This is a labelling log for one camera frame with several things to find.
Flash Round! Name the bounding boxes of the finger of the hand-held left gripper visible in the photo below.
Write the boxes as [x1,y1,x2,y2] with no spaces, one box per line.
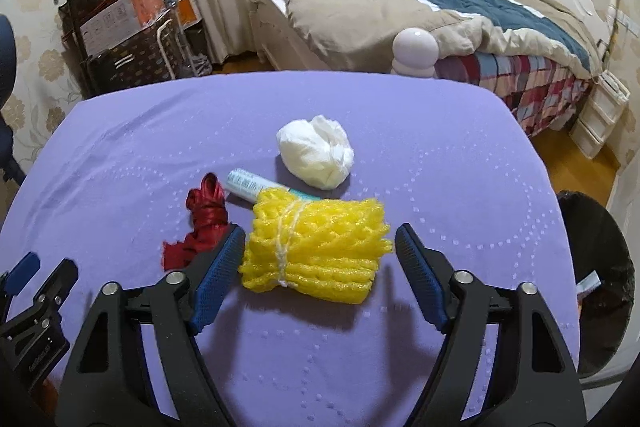
[0,252,41,323]
[25,258,79,314]

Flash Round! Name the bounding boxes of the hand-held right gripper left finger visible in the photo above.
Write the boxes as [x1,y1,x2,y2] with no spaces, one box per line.
[55,223,247,427]

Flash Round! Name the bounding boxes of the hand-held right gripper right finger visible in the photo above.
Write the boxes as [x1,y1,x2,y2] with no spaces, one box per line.
[395,223,587,427]

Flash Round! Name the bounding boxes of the yellow foam net bundle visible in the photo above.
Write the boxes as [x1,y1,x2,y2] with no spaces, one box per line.
[238,188,393,305]

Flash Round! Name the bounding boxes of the black trash bin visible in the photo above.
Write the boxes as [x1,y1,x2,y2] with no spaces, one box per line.
[555,189,637,380]

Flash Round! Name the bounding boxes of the red ribbon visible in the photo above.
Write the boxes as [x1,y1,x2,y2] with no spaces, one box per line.
[161,173,236,272]

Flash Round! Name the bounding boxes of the white teal tube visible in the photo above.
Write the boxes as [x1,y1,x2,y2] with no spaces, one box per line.
[225,168,323,204]

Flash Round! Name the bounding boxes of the purple tablecloth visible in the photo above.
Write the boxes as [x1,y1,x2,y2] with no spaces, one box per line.
[0,72,581,427]

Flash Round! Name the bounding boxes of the white crumpled plastic wad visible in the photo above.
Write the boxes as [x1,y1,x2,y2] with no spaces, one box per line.
[276,114,355,190]

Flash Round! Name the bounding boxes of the dark blue standing fan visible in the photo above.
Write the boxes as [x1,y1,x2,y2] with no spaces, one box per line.
[0,14,26,185]

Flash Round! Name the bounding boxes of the plaid bed sheet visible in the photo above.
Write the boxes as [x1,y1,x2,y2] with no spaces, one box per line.
[437,49,593,135]

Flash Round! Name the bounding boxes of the black patterned shopping trolley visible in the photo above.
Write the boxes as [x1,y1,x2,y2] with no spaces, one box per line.
[57,0,211,98]

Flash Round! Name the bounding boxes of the white plastic drawer unit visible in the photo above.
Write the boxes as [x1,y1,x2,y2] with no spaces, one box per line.
[570,72,632,160]

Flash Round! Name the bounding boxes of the small orange white box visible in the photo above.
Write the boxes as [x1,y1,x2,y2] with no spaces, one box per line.
[162,0,206,30]

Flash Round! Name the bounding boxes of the orange white cardboard box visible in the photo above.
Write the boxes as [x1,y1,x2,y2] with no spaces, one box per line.
[77,0,166,52]

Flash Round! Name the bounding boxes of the beige duvet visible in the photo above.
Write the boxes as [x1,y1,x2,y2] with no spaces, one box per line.
[243,0,601,72]

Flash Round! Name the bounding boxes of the white ball finial post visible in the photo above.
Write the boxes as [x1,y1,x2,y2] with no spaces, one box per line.
[391,28,442,80]

